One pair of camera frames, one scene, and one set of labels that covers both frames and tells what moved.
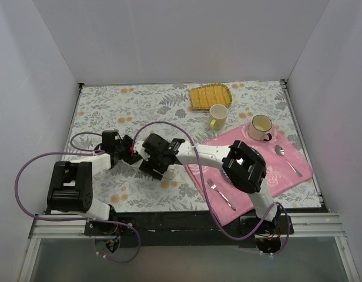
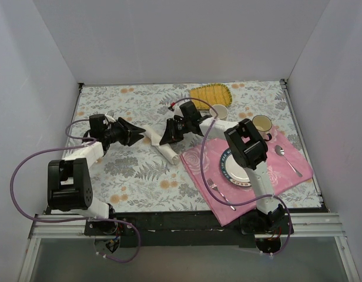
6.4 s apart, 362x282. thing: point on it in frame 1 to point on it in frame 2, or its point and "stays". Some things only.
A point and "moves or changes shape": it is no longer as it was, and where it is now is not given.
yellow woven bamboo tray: [204, 97] stays
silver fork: [214, 187] stays
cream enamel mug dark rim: [259, 127] stays
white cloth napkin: [169, 174] moves or changes shape
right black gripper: [151, 167] to [173, 131]
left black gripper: [127, 151] to [124, 132]
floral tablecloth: [137, 110] stays
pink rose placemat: [285, 167] stays
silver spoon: [280, 151] stays
